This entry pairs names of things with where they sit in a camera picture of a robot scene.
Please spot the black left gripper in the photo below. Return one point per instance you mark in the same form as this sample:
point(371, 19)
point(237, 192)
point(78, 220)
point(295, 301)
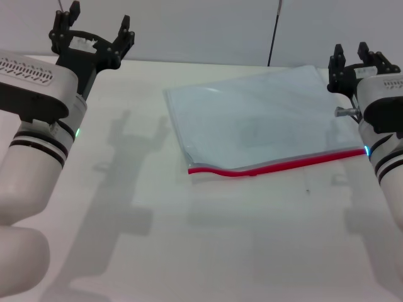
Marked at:
point(85, 59)

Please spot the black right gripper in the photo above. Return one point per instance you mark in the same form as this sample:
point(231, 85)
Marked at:
point(351, 80)

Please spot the clear document bag red zipper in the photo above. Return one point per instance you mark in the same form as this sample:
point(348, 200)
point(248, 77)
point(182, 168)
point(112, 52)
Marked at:
point(252, 119)

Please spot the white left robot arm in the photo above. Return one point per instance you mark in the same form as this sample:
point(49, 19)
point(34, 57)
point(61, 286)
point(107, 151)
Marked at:
point(28, 176)

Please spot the thin black background pole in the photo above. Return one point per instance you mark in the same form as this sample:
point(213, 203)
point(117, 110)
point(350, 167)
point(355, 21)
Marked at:
point(273, 37)

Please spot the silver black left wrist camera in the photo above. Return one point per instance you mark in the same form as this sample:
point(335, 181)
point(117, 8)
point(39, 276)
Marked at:
point(31, 91)

